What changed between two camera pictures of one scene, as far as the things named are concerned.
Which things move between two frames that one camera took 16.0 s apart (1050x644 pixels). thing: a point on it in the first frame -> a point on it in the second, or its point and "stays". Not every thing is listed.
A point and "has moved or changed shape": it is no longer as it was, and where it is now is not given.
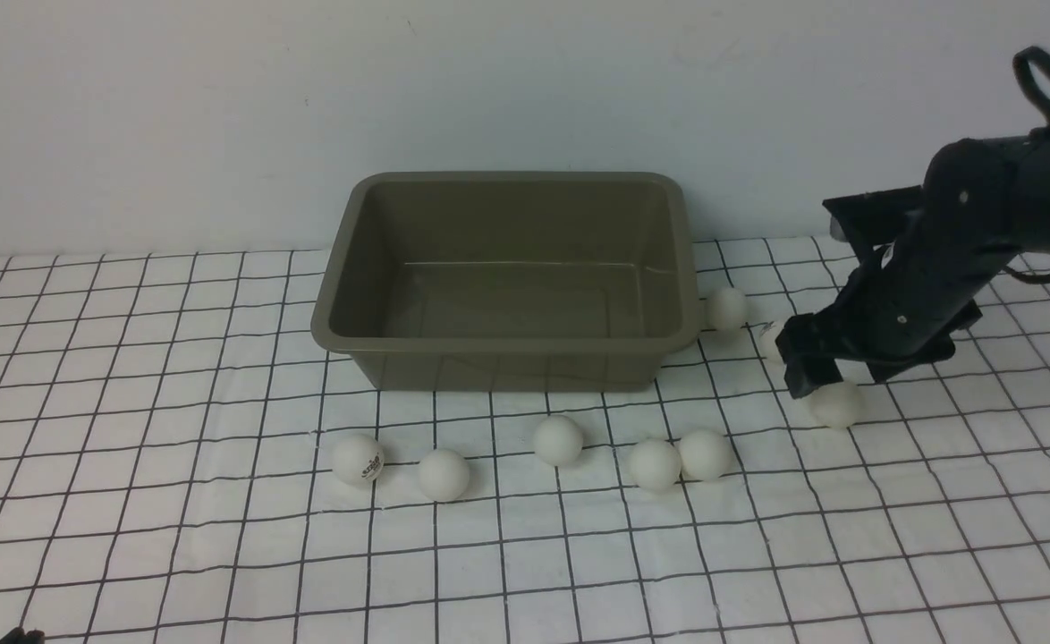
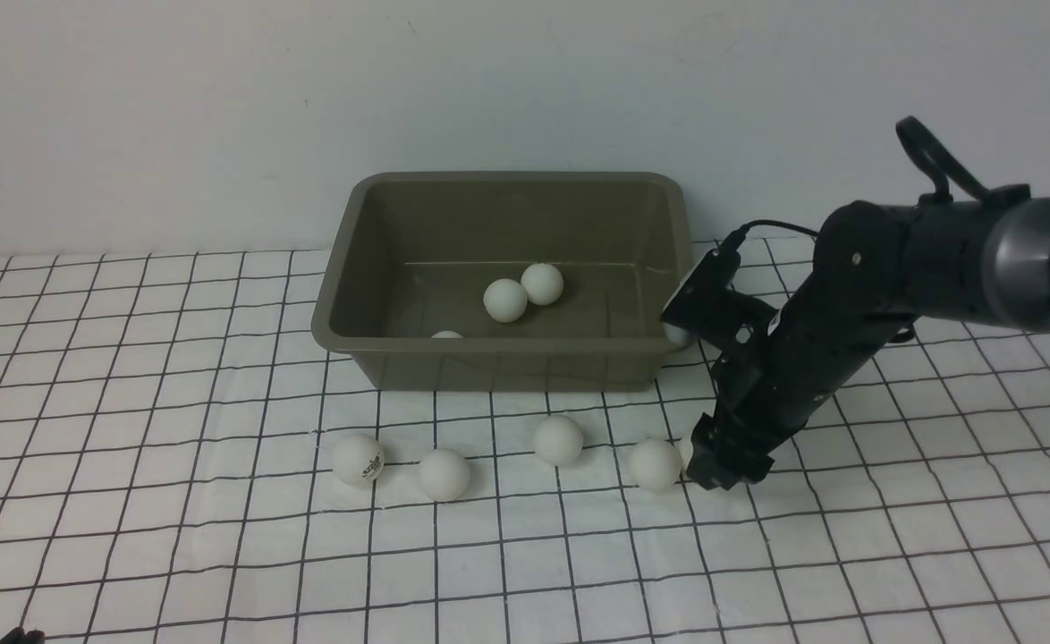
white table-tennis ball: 654,464 stays
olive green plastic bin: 528,282 stays
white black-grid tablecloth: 152,448 stays
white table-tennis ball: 726,309 has moved or changed shape
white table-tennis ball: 838,405 -> 504,300
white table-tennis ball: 558,440 stays
